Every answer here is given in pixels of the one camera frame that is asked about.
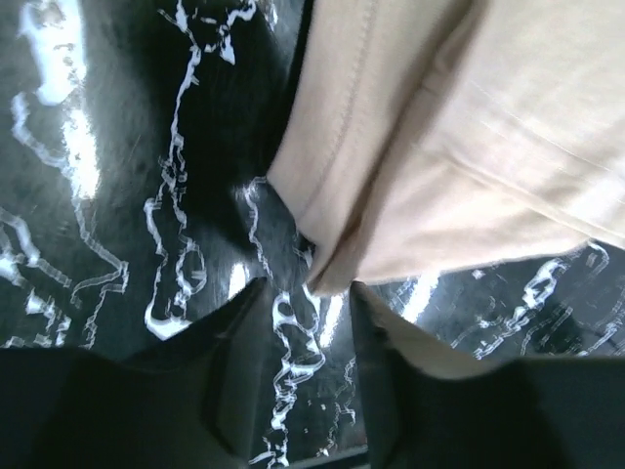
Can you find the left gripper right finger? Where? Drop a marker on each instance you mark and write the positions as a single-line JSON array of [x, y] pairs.
[[428, 405]]

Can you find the tan polo shirt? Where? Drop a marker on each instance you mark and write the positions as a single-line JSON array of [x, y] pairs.
[[446, 135]]

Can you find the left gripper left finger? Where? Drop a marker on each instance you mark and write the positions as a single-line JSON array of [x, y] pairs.
[[187, 402]]

